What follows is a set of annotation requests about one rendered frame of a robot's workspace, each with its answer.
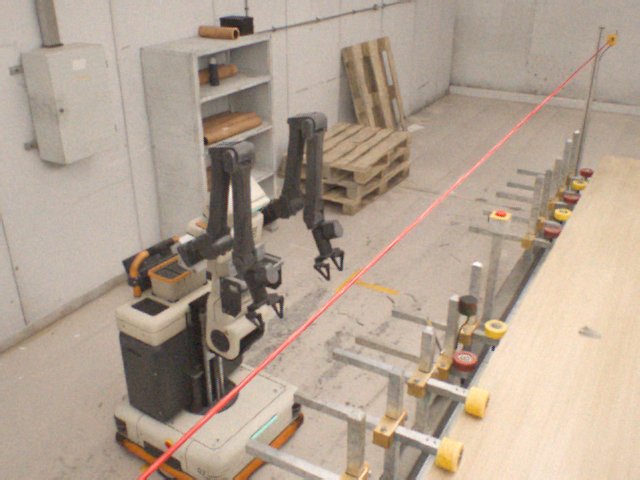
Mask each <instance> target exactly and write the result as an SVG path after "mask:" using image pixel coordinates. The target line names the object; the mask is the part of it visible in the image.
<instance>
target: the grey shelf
mask: <svg viewBox="0 0 640 480"><path fill-rule="evenodd" d="M267 40H268V42H267ZM140 51H141V60H142V69H143V77H144V86H145V95H146V104H147V113H148V122H149V130H150V139H151V148H152V157H153V165H154V174H155V184H156V192H157V201H158V210H159V218H160V227H162V236H163V240H166V239H168V238H170V237H173V236H176V235H178V236H181V237H183V236H185V235H187V231H188V224H189V222H190V221H192V220H194V219H196V218H198V217H200V216H203V211H202V209H201V206H202V204H203V202H204V201H205V200H206V198H207V197H208V196H209V195H210V192H208V193H207V181H206V167H208V166H211V158H210V155H209V154H208V148H209V147H212V146H215V145H218V144H220V143H222V142H229V141H247V142H249V143H252V144H253V145H254V146H255V155H256V163H255V164H254V168H253V169H252V170H251V176H252V178H253V179H254V180H255V181H256V183H257V184H258V185H259V186H260V188H261V189H262V190H263V192H264V193H265V195H266V196H265V197H268V199H269V200H271V199H272V200H273V199H274V198H275V199H277V192H276V158H275V124H274V90H273V57H272V35H264V34H254V35H249V36H245V37H239V39H238V40H224V39H214V38H203V37H200V36H196V37H191V38H186V39H181V40H176V41H171V42H166V43H161V44H156V45H150V46H145V47H140ZM226 51H227V52H226ZM228 51H229V56H228ZM145 56H146V58H145ZM211 56H215V57H217V63H218V65H219V64H222V63H223V64H225V65H228V64H235V65H236V66H237V69H238V72H237V74H236V75H234V76H229V77H226V78H222V79H219V85H218V86H210V82H208V83H204V84H201V85H199V78H198V70H200V69H204V68H208V67H209V65H208V63H209V59H208V57H211ZM226 56H227V57H226ZM268 60H269V73H268ZM146 65H147V67H146ZM192 73H193V74H192ZM147 74H148V76H147ZM192 76H193V77H192ZM196 76H197V77H196ZM190 77H191V81H190ZM196 79H197V80H196ZM148 83H149V85H148ZM193 86H194V87H193ZM269 90H270V103H269ZM224 95H225V97H224ZM150 102H151V104H150ZM229 102H230V103H229ZM231 102H233V109H231ZM151 111H152V113H151ZM225 111H231V113H235V112H239V111H240V112H242V114H243V115H245V114H248V113H251V112H254V113H256V115H257V116H258V117H260V118H261V120H262V124H261V126H258V127H256V128H253V129H251V130H248V131H246V132H243V133H240V134H238V135H235V136H232V137H229V138H226V139H224V140H221V141H219V142H216V143H213V144H211V145H208V146H204V142H203V130H202V119H204V118H207V117H210V116H213V115H216V114H219V113H222V112H225ZM152 120H153V122H152ZM270 122H271V123H270ZM196 123H197V124H196ZM194 125H195V129H194ZM196 126H197V127H196ZM200 126H201V127H200ZM153 128H154V131H153ZM270 128H271V134H270ZM200 129H201V130H200ZM197 135H198V136H197ZM154 137H155V139H154ZM195 137H196V141H195ZM197 138H198V139H197ZM201 140H202V141H201ZM271 153H272V165H271ZM156 155H157V157H156ZM157 164H158V166H157ZM200 172H201V173H200ZM158 173H159V176H158ZM198 173H199V178H198ZM204 178H205V179H204ZM159 183H161V185H159ZM201 184H202V185H201ZM272 184H273V196H272ZM199 185H200V189H199ZM205 189H206V190H205ZM160 192H162V194H160ZM162 201H163V203H162ZM163 210H164V212H163ZM164 219H165V220H164ZM165 227H166V229H165ZM166 236H167V238H166Z"/></svg>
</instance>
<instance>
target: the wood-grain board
mask: <svg viewBox="0 0 640 480"><path fill-rule="evenodd" d="M585 326H587V327H589V329H591V330H592V331H594V330H595V331H597V332H598V333H599V334H601V336H602V337H601V338H600V339H592V338H585V337H584V336H582V335H580V334H579V333H577V331H579V330H580V328H583V327H585ZM580 331H581V330H580ZM476 387H477V388H480V389H484V390H487V391H489V392H490V401H489V406H488V409H487V412H486V414H485V416H484V417H483V418H481V417H478V416H475V415H472V414H469V413H467V412H466V411H465V408H464V410H463V411H462V413H461V415H460V417H459V419H458V420H457V422H456V424H455V426H454V428H453V429H452V431H451V433H450V435H448V438H452V439H454V440H457V441H460V442H463V443H464V445H465V447H464V454H463V458H462V461H461V464H460V466H459V468H458V470H457V471H451V470H449V469H446V468H444V467H441V466H438V465H436V463H435V460H434V462H433V464H432V466H431V468H430V469H429V472H428V474H427V476H426V478H425V479H424V480H640V159H633V158H626V157H619V156H612V155H604V154H603V156H602V158H601V159H600V161H599V163H598V165H597V167H596V168H595V170H594V173H593V175H592V177H591V178H590V180H589V182H588V184H587V186H586V187H585V189H584V191H583V193H582V195H581V197H580V198H579V200H578V202H577V204H576V206H575V207H574V209H573V211H572V213H571V215H570V216H569V218H568V220H567V222H566V224H565V226H564V227H563V229H562V231H561V233H560V235H559V236H558V238H557V240H556V242H555V244H554V245H553V248H552V250H551V252H550V254H549V255H548V257H547V259H546V261H545V263H544V265H543V266H542V268H541V270H540V272H539V274H538V275H537V277H536V279H535V281H534V283H533V284H532V286H531V288H530V290H529V292H528V294H527V295H526V297H525V299H524V301H523V303H522V304H521V306H520V308H518V310H517V312H516V313H515V315H514V317H513V320H512V322H511V323H510V325H509V327H508V329H507V331H506V333H505V334H504V336H503V338H502V340H501V342H500V343H499V345H498V347H497V349H496V351H495V352H494V354H493V356H492V358H491V360H490V361H489V363H488V365H487V367H486V369H485V371H484V372H483V374H482V376H481V378H480V380H479V381H478V383H477V385H476Z"/></svg>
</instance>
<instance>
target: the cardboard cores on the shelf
mask: <svg viewBox="0 0 640 480"><path fill-rule="evenodd" d="M237 72H238V69H237V66H236V65H235V64H228V65H225V64H219V65H218V75H219V79H222V78H226V77H229V76H234V75H236V74H237ZM198 78H199V85H201V84H204V83H208V82H210V79H209V67H208V68H204V69H200V70H198ZM261 124H262V120H261V118H260V117H258V116H257V115H256V113H254V112H251V113H248V114H245V115H243V114H242V112H240V111H239V112H235V113H231V111H225V112H222V113H219V114H216V115H213V116H210V117H207V118H204V119H202V130H203V142H204V146H208V145H211V144H213V143H216V142H219V141H221V140H224V139H226V138H229V137H232V136H235V135H238V134H240V133H243V132H246V131H248V130H251V129H253V128H256V127H258V126H261ZM206 181H207V193H208V192H210V186H211V166H208V167H206Z"/></svg>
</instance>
